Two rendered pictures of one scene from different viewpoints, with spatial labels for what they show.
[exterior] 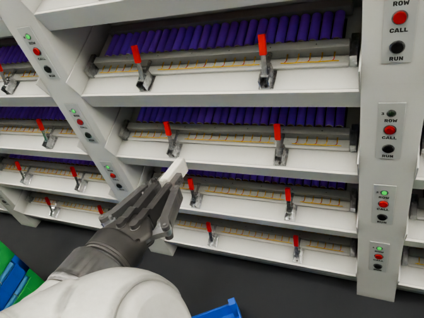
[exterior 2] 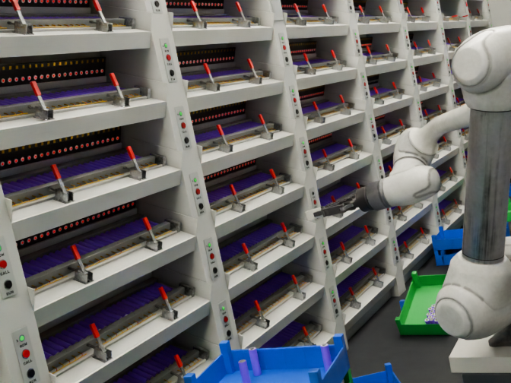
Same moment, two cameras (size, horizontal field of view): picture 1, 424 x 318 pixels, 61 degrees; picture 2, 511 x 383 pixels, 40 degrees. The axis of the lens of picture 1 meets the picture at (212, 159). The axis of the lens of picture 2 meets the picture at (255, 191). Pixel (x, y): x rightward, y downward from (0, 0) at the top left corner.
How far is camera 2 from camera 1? 2.41 m
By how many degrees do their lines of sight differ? 87
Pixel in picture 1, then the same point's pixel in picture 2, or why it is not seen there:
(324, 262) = (319, 341)
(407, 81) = (311, 177)
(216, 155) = (268, 258)
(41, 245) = not seen: outside the picture
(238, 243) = not seen: hidden behind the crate
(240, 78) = (268, 195)
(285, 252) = not seen: hidden behind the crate
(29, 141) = (145, 330)
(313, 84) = (290, 188)
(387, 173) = (319, 229)
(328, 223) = (312, 290)
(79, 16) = (220, 163)
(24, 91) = (167, 244)
